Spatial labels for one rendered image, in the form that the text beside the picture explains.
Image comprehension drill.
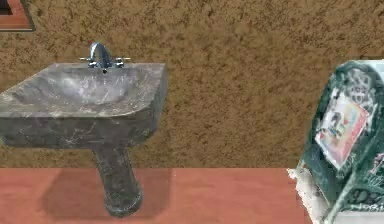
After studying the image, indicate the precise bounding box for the chrome sink faucet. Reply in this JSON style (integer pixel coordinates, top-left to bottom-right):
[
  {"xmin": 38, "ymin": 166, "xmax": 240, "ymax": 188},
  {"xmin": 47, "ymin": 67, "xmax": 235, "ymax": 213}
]
[{"xmin": 79, "ymin": 42, "xmax": 132, "ymax": 70}]

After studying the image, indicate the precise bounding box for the grey stone pedestal sink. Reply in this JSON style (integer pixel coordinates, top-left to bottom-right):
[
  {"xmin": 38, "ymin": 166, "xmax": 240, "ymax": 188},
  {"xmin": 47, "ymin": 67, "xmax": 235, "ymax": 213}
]
[{"xmin": 0, "ymin": 62, "xmax": 168, "ymax": 218}]

